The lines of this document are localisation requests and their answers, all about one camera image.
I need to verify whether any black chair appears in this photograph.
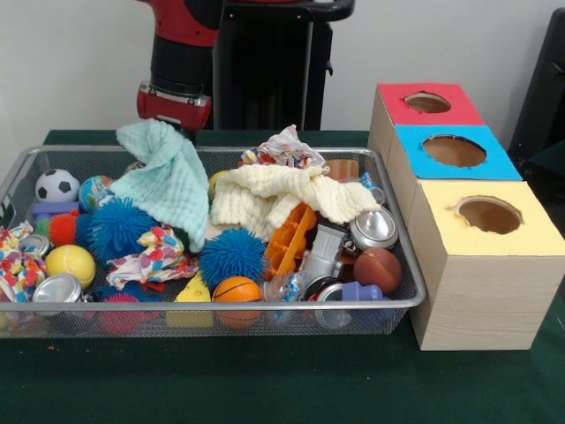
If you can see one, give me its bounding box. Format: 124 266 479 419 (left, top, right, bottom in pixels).
507 6 565 155

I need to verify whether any wooden box with three holes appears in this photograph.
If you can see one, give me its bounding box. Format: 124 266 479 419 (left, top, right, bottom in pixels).
368 81 565 352

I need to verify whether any silver drink can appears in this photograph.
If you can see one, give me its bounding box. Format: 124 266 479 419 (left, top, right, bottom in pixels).
350 205 400 251

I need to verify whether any blue fuzzy ball with eyes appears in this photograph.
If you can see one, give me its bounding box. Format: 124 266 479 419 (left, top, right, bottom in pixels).
87 197 161 262

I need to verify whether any brown football toy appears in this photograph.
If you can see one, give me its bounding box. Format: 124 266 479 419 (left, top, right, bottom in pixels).
352 246 403 295

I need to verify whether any dark green tablecloth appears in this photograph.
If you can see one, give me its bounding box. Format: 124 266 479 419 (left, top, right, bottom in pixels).
0 128 565 424

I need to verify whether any globe print ball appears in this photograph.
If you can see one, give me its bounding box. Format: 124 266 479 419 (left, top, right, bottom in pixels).
78 175 116 212

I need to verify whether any black and white soccer ball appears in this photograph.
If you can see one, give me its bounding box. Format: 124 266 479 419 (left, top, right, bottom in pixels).
34 170 81 203

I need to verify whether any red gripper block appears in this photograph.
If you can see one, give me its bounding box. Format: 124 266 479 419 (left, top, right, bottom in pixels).
135 80 213 146

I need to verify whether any blue spiky ball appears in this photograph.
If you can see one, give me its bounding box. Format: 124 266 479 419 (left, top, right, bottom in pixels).
198 227 269 291

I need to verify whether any clear mesh bin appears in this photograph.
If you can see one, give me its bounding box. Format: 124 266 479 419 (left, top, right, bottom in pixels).
0 145 427 339

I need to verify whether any orange plastic block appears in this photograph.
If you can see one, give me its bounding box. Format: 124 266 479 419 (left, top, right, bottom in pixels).
264 201 319 277

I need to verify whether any cream muslin cloth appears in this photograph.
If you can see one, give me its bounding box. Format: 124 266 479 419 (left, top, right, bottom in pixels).
209 163 383 239

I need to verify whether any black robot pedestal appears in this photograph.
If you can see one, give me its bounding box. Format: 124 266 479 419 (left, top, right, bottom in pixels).
211 0 357 132

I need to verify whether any mint knitted cloth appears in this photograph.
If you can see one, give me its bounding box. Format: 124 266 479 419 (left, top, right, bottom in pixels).
109 118 211 254

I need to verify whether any orange basketball toy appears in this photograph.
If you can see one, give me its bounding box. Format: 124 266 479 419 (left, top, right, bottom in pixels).
212 276 264 329

